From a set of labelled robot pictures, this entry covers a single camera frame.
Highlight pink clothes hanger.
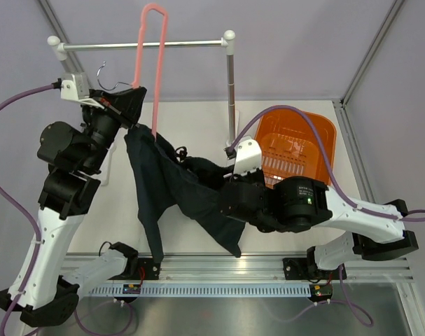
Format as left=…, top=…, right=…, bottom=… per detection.
left=130, top=1, right=170, bottom=136

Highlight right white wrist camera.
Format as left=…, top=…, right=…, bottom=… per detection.
left=228, top=136, right=263, bottom=176

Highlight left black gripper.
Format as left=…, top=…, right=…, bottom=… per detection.
left=78, top=86, right=145, bottom=174

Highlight orange plastic basket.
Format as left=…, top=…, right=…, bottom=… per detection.
left=255, top=106, right=331, bottom=188

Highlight dark navy shorts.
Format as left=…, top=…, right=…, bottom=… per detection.
left=124, top=125, right=245, bottom=263

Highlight white slotted cable duct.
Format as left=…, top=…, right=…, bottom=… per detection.
left=89, top=281, right=311, bottom=298

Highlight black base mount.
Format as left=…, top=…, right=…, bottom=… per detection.
left=282, top=258, right=340, bottom=283
left=122, top=258, right=160, bottom=281

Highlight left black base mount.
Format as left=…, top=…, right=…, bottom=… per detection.
left=122, top=258, right=160, bottom=281

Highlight metal clothes rack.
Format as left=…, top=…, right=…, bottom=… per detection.
left=46, top=30, right=242, bottom=185

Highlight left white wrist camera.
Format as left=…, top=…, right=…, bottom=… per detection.
left=60, top=72, right=104, bottom=109

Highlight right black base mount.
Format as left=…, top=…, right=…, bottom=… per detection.
left=282, top=258, right=340, bottom=283

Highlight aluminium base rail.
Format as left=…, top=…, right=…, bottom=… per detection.
left=63, top=252, right=414, bottom=284

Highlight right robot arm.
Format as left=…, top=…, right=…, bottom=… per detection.
left=218, top=176, right=419, bottom=279

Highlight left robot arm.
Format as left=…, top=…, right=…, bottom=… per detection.
left=0, top=87, right=146, bottom=328

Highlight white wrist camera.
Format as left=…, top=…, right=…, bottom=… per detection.
left=60, top=72, right=104, bottom=109
left=228, top=136, right=263, bottom=176

